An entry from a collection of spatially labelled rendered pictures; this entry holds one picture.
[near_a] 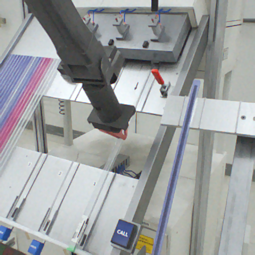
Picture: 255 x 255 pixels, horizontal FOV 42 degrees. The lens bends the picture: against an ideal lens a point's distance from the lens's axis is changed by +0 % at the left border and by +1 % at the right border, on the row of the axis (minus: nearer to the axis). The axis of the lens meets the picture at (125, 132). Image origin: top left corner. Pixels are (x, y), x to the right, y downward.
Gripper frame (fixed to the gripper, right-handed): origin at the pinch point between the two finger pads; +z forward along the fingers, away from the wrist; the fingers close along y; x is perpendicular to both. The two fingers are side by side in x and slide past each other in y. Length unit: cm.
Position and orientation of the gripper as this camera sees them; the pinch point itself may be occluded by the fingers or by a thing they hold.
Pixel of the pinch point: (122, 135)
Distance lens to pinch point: 83.5
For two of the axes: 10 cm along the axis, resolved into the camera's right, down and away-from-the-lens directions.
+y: -8.7, -1.8, 4.5
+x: -4.0, 8.0, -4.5
